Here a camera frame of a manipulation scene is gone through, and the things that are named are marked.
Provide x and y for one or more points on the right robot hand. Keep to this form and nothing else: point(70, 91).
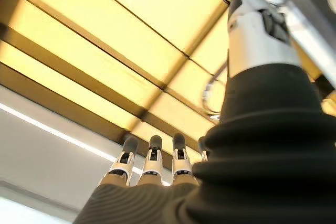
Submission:
point(236, 169)

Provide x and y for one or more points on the chrome pull-down kitchen faucet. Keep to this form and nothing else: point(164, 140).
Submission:
point(312, 40)

